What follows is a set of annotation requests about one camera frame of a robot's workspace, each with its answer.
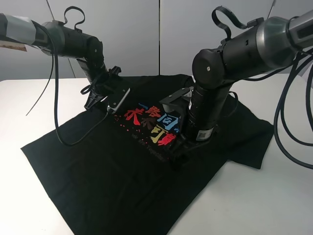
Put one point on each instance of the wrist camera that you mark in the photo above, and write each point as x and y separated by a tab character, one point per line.
116	100
178	101

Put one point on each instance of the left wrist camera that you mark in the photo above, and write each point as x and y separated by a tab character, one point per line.
116	100

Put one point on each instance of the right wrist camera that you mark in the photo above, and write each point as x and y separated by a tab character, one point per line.
178	101

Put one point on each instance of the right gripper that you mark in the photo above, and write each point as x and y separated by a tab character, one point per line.
179	155

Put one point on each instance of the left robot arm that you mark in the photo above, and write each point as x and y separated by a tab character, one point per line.
55	39

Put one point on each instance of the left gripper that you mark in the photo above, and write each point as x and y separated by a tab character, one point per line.
102	83

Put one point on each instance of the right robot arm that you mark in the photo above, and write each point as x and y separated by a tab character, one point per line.
264	48

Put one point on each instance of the black printed t-shirt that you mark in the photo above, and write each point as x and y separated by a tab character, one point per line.
118	181

